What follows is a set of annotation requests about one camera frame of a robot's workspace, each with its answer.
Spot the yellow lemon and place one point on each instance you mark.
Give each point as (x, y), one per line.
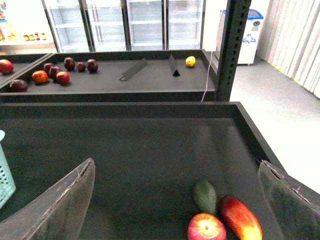
(190, 61)

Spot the dark red plum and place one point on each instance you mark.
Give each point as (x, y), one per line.
(69, 64)

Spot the black metal rack post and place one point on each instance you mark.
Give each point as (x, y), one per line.
(232, 36)

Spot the small red apple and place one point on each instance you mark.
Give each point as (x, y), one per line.
(81, 67)

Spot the black triangular divider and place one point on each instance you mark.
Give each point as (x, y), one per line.
(173, 66)

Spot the flat black divider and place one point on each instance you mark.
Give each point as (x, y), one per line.
(125, 76)

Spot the glass door refrigerator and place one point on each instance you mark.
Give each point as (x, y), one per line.
(125, 25)

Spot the black front display tray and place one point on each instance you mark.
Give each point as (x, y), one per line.
(147, 156)

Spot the black rear display tray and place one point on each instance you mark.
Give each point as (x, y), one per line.
(153, 83)

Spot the red yellow mango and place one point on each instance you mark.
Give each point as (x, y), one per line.
(239, 218)

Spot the dark purple fruit front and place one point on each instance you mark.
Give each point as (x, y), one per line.
(18, 86)

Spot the orange red fruit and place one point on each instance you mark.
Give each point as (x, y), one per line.
(40, 77)

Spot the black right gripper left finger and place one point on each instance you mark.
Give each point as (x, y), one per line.
(58, 213)

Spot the red apple far left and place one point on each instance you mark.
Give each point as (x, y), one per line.
(6, 67)

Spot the light blue plastic basket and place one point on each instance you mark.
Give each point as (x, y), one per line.
(7, 184)

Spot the green avocado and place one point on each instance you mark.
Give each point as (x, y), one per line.
(205, 197)

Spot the white vertical blinds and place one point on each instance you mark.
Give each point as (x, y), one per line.
(290, 41)

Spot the shelf with jars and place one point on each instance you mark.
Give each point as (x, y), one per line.
(24, 28)

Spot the black left display tray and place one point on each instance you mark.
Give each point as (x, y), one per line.
(20, 63)

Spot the black display tray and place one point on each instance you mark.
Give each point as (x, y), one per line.
(153, 83)
(147, 156)
(20, 63)

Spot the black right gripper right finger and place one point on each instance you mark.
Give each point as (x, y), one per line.
(295, 207)

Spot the dark purple fruit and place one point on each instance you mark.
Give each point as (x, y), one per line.
(18, 86)
(52, 70)

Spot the red yellow apple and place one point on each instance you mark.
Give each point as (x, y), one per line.
(205, 226)

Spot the dark red apple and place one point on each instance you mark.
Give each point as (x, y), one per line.
(92, 66)

